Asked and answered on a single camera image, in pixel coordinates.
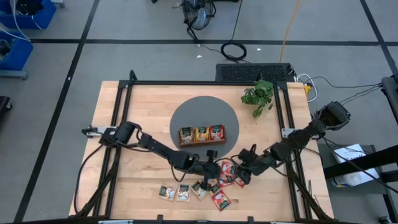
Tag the red tea packet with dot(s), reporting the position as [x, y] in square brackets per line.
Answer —
[237, 183]
[228, 168]
[221, 200]
[217, 133]
[225, 181]

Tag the black floor fan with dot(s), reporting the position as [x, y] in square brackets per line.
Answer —
[199, 14]

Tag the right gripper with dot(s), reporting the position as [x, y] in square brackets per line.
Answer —
[258, 165]

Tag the wooden tea box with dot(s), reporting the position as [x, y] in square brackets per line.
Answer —
[199, 144]

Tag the grey round mat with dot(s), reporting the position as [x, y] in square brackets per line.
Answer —
[202, 112]

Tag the beige tea packet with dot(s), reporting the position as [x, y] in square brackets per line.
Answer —
[167, 193]
[183, 193]
[186, 135]
[197, 191]

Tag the black metal beam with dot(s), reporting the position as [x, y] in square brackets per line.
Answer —
[360, 161]

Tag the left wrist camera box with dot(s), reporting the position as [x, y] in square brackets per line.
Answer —
[212, 154]

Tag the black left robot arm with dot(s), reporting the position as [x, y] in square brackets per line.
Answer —
[161, 150]

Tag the black aluminium table frame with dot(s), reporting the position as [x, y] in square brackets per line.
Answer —
[186, 83]

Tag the potted green plant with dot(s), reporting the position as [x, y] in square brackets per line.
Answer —
[259, 95]

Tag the white paper sheet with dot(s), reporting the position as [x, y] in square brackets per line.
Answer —
[348, 152]

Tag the blue plastic bin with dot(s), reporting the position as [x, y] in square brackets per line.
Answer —
[18, 56]
[43, 18]

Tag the black caster base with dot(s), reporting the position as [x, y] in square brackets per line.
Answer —
[4, 104]

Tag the orange tea packet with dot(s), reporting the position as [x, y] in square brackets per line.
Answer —
[215, 189]
[202, 135]

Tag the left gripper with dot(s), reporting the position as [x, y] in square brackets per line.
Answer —
[208, 170]

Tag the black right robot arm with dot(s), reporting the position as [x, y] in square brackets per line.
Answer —
[295, 140]

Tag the yellow power plug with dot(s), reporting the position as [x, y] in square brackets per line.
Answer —
[307, 89]

